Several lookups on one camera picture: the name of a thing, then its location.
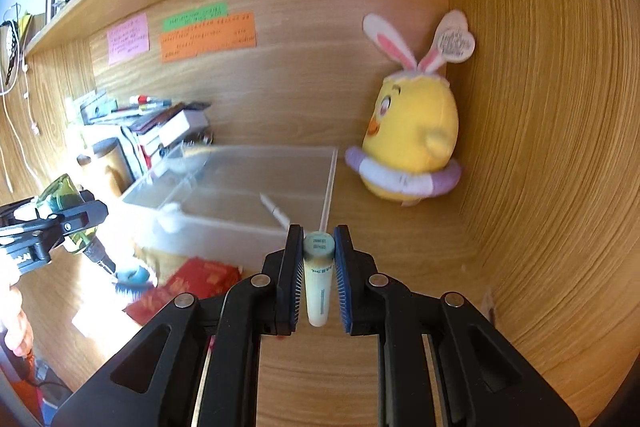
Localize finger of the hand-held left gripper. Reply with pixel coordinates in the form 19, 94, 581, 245
0, 189, 110, 239

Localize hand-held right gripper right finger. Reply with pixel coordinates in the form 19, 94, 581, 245
334, 224, 581, 427

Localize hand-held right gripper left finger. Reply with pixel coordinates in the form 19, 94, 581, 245
50, 224, 306, 427

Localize cream cosmetic tube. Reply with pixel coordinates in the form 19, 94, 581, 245
302, 231, 336, 328

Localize green glass bottle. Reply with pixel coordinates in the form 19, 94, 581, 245
36, 173, 119, 274

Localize red packet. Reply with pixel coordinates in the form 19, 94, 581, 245
122, 256, 242, 324

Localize clear plastic drawer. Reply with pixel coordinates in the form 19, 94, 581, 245
120, 144, 339, 266

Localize person's left hand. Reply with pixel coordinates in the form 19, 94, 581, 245
0, 281, 36, 359

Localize cork mug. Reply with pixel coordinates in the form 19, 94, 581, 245
77, 137, 134, 198

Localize white slim stick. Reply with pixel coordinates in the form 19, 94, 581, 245
259, 192, 292, 228

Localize stack of books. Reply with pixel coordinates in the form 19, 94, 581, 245
80, 99, 215, 168

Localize coloured marker pens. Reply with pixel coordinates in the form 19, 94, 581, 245
127, 94, 174, 108

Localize person's orange clothing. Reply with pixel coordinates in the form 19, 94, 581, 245
0, 347, 57, 419

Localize white rectangular box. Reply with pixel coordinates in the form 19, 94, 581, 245
158, 110, 210, 148

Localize yellow chick plush toy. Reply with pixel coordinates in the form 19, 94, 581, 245
344, 9, 477, 208

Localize pink sticky note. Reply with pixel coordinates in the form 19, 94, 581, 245
107, 12, 151, 67

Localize orange sticky note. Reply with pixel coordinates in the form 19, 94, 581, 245
159, 11, 257, 64

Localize green sticky note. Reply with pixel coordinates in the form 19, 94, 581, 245
162, 1, 230, 33

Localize white cable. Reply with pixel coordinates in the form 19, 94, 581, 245
0, 56, 42, 194

